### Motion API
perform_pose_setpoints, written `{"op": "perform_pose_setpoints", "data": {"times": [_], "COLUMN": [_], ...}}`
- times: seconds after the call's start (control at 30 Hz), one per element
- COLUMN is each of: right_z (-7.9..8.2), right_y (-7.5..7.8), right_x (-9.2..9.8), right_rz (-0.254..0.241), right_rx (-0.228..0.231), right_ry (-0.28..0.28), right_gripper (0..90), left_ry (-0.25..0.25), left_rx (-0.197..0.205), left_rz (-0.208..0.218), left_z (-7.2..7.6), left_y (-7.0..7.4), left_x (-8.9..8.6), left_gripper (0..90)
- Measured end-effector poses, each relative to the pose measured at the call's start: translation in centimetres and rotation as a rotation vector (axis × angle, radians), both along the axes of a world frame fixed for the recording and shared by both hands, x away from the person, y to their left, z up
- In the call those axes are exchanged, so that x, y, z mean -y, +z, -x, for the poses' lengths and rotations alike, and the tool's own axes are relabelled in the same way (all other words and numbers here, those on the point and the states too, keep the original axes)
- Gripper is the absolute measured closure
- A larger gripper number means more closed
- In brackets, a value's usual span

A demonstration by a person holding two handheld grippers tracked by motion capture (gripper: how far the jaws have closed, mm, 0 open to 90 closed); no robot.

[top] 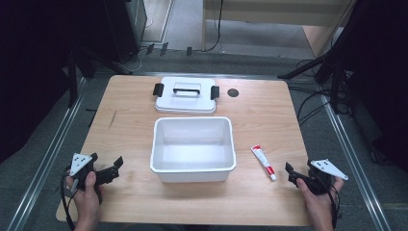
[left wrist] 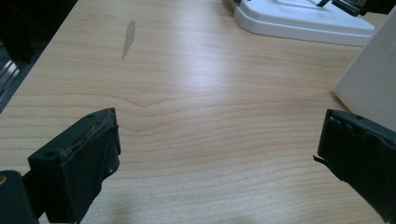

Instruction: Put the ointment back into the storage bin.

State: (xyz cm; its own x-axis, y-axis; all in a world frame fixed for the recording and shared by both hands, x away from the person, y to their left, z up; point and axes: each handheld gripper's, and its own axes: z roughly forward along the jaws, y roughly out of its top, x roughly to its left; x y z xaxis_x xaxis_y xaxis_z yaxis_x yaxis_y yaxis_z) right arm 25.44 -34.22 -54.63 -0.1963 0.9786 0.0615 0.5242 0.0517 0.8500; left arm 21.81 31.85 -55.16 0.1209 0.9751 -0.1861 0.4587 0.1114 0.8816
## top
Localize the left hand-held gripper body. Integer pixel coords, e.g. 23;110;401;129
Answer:
65;152;120;193

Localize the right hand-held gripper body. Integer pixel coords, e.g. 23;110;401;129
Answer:
288;158;349;196

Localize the white and red ointment tube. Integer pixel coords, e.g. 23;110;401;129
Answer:
249;143;278;182

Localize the white plastic storage box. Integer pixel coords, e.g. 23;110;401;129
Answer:
149;115;238;184

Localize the white lid with black clips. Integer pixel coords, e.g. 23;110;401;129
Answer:
152;76;221;116

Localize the person's right hand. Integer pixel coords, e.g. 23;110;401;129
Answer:
295;176;344;222

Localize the person's left hand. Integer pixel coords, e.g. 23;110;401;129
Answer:
64;170;106;223

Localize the black metal stand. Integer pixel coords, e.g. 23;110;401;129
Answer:
65;47;97;109
276;0;370;116

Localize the black cabinet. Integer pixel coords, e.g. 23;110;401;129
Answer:
101;0;149;64

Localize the light wooden furniture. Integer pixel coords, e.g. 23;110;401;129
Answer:
201;0;358;59

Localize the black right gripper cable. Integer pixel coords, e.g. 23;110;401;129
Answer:
316;175;343;231

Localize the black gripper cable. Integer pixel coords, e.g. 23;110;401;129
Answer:
60;165;80;231
316;175;343;231

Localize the metal floor rail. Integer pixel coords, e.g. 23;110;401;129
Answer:
5;76;89;231
317;84;394;231

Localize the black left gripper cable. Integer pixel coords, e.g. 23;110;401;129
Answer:
60;165;80;231

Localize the bundle of black floor cables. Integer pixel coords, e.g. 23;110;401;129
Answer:
288;57;354;127

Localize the white floor cable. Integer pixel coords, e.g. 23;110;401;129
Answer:
116;15;154;73

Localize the black hanging cable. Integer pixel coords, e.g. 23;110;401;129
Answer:
205;0;225;53

